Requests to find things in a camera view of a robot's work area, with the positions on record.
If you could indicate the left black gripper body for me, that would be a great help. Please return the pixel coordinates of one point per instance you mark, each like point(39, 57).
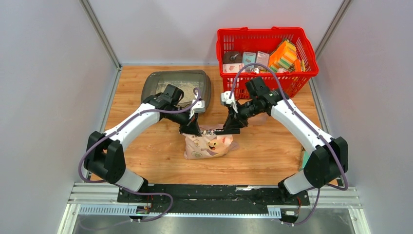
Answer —
point(180, 117)

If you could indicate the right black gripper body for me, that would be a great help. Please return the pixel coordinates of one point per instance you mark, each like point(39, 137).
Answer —
point(248, 109)

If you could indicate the black bag clip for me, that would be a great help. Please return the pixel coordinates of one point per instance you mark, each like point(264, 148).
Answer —
point(227, 131)

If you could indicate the pink cat litter bag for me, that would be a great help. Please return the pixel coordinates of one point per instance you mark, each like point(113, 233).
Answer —
point(208, 145)

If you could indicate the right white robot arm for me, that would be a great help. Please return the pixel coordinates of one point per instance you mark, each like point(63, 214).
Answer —
point(328, 155)

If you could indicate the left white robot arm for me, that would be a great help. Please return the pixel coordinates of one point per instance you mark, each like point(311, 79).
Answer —
point(105, 151)

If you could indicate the grey litter box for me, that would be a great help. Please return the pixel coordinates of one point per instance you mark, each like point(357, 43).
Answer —
point(186, 80)

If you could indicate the grey small box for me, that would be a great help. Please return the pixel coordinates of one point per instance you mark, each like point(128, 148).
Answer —
point(262, 58)

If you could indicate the pink white small box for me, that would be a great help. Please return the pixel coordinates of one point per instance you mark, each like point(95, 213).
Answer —
point(230, 68)

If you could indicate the teal small box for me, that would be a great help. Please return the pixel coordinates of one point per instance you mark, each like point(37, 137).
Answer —
point(248, 58)

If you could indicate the orange sponge pack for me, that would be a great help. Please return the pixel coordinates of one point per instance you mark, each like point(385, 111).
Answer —
point(285, 58)

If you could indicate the red plastic basket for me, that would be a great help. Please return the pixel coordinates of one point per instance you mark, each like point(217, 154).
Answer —
point(265, 40)

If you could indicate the teal black brush block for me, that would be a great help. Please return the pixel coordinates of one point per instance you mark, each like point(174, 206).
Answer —
point(303, 159)

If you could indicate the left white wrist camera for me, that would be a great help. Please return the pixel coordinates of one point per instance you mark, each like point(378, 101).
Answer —
point(197, 107)

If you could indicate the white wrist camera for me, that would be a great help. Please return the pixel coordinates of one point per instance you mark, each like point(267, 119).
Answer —
point(228, 100)
point(197, 107)

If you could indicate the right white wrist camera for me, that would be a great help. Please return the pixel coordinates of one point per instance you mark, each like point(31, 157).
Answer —
point(228, 100)

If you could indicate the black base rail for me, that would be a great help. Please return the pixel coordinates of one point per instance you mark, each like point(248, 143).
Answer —
point(212, 199)

